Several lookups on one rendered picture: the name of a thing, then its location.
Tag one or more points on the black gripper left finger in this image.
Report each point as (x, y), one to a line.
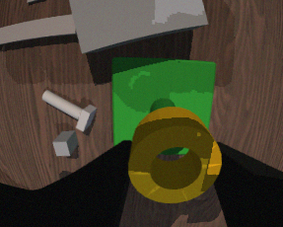
(92, 196)

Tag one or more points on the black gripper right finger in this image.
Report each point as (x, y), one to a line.
(250, 192)

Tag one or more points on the grey square-head bolt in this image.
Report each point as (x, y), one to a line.
(84, 116)

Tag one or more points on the olive yellow round nut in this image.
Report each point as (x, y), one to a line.
(179, 180)

